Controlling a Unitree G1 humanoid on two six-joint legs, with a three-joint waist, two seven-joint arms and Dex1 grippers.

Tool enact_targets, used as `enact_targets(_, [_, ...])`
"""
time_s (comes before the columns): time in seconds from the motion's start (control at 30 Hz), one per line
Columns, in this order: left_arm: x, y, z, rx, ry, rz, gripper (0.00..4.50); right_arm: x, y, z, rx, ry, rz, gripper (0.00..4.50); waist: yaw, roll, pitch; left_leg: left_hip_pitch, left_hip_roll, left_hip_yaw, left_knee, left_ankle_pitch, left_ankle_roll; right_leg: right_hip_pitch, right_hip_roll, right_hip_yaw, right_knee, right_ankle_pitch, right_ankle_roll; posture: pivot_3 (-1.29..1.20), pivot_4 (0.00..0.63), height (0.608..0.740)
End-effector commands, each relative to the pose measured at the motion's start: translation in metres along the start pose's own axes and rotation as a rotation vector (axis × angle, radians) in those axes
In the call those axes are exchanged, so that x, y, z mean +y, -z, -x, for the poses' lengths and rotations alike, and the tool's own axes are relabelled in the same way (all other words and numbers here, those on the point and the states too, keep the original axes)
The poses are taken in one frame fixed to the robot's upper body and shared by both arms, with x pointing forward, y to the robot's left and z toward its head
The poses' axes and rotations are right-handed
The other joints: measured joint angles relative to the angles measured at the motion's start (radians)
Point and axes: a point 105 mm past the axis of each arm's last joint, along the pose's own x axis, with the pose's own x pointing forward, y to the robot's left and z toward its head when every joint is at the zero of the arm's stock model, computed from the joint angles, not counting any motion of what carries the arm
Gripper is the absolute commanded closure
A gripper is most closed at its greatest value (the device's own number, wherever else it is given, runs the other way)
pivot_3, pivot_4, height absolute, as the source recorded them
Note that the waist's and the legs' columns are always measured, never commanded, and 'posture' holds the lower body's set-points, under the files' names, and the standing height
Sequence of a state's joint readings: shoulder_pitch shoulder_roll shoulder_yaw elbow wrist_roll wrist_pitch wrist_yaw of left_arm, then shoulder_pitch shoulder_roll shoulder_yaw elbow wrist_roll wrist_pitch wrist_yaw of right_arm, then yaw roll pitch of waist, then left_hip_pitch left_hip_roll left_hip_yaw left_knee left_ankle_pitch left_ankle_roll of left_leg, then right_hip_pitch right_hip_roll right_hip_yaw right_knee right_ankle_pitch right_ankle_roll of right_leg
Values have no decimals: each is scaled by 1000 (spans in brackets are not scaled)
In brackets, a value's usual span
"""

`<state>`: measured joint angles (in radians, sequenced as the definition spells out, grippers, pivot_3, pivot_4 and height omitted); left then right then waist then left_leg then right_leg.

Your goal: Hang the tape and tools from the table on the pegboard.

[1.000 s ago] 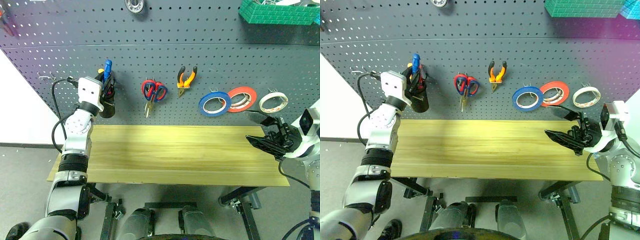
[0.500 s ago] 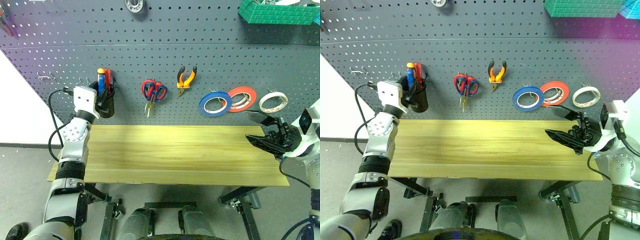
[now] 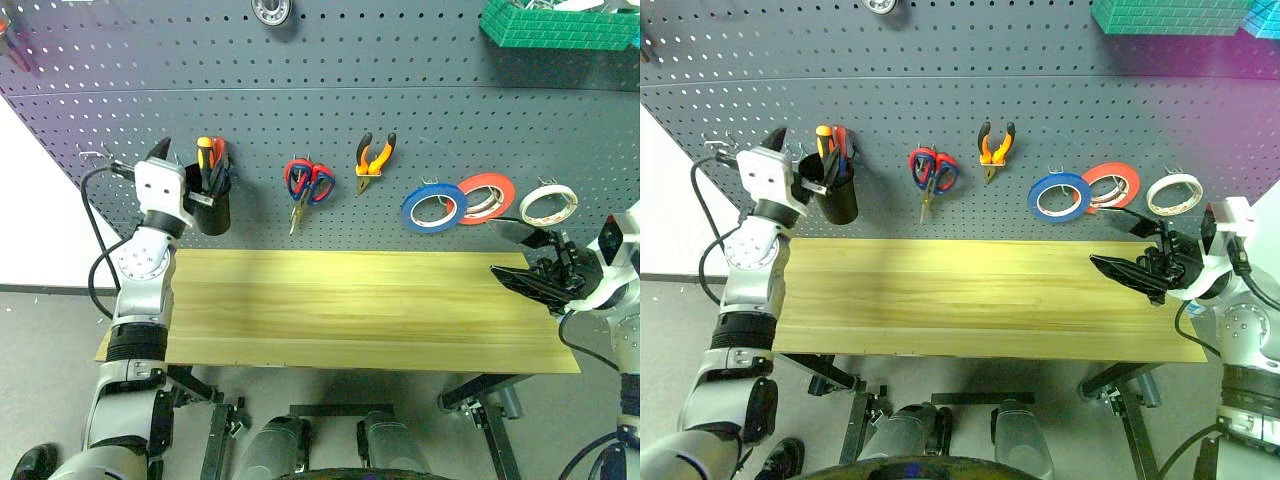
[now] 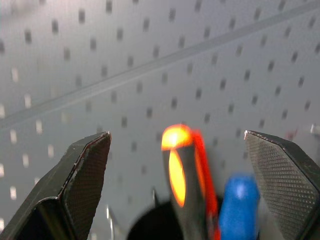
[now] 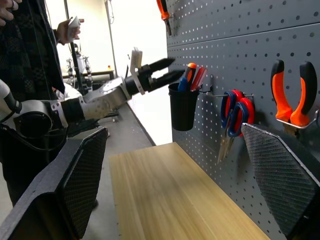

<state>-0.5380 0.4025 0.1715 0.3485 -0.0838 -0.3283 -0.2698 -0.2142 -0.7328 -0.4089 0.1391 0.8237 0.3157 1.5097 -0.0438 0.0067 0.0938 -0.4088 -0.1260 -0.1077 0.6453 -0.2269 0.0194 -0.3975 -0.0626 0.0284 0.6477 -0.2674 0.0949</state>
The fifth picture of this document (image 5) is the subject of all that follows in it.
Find black tripod pole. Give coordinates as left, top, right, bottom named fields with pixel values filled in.
left=63, top=0, right=85, bottom=96

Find background wooden table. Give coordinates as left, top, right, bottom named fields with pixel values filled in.
left=61, top=69, right=115, bottom=81

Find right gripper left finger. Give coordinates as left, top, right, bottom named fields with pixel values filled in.
left=0, top=126, right=110, bottom=240

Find red handled scissors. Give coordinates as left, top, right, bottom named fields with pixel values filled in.
left=224, top=89, right=256, bottom=138

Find grey perforated metal pegboard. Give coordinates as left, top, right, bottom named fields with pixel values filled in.
left=166, top=0, right=320, bottom=240

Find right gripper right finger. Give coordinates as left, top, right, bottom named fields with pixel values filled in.
left=240, top=122, right=320, bottom=240

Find person's right hand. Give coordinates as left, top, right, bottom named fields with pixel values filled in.
left=0, top=0, right=23, bottom=27

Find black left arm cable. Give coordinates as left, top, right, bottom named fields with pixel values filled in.
left=0, top=109, right=70, bottom=153

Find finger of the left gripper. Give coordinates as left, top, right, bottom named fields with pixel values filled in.
left=152, top=69, right=186, bottom=87
left=149, top=57, right=176, bottom=74

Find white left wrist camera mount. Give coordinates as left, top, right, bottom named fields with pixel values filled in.
left=128, top=46, right=146, bottom=96

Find orange black handled pliers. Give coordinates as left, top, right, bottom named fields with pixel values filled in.
left=270, top=59, right=318, bottom=137

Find orange black handled tool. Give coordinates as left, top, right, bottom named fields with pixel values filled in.
left=156, top=0, right=174, bottom=36

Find person's left hand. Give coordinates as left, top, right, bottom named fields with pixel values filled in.
left=56, top=19, right=81, bottom=46

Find blue handled screwdriver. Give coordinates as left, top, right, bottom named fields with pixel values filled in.
left=177, top=76, right=189, bottom=92

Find dark blue handled scissors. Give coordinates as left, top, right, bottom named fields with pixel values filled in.
left=216, top=90, right=249, bottom=165

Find person in dark clothes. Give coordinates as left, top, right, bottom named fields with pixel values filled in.
left=0, top=0, right=66, bottom=208

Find black plastic cup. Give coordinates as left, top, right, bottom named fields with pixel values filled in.
left=167, top=82, right=201, bottom=132

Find background humanoid robot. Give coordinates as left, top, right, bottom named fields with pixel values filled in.
left=66, top=44, right=94, bottom=88

